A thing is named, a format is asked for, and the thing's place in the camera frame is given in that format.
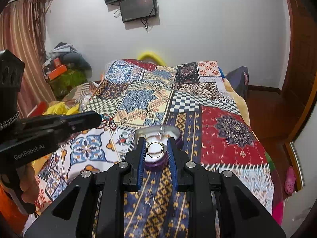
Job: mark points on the dark purple bag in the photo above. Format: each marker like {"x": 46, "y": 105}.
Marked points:
{"x": 239, "y": 80}

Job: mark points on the colourful patchwork bedspread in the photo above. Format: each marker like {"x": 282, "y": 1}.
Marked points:
{"x": 192, "y": 103}

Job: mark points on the hand holding other gripper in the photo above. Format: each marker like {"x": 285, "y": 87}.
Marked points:
{"x": 21, "y": 187}

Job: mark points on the red box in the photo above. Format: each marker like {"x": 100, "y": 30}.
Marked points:
{"x": 38, "y": 109}

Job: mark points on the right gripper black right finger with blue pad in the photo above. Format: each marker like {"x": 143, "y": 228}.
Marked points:
{"x": 188, "y": 176}

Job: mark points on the striped pink curtain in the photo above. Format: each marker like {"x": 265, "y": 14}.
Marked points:
{"x": 23, "y": 34}

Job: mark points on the small black wall screen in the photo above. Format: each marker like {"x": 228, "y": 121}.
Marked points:
{"x": 137, "y": 9}

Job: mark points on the yellow pillow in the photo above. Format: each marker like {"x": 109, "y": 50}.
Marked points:
{"x": 149, "y": 55}

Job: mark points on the yellow cloth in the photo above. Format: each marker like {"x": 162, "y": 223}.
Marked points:
{"x": 61, "y": 109}

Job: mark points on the orange box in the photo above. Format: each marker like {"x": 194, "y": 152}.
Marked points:
{"x": 57, "y": 72}

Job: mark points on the pink croc sandal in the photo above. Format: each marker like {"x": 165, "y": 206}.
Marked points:
{"x": 290, "y": 181}

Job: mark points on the purple jewelry tin white lining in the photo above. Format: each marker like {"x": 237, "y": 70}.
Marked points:
{"x": 156, "y": 138}

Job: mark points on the brown wooden door frame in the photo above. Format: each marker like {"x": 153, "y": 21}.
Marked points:
{"x": 281, "y": 114}

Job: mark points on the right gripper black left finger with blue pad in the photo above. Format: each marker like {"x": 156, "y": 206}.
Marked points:
{"x": 125, "y": 176}

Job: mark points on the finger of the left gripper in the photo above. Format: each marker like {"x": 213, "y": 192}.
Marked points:
{"x": 80, "y": 122}

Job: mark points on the grey clothes pile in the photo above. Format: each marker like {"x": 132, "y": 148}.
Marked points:
{"x": 69, "y": 55}

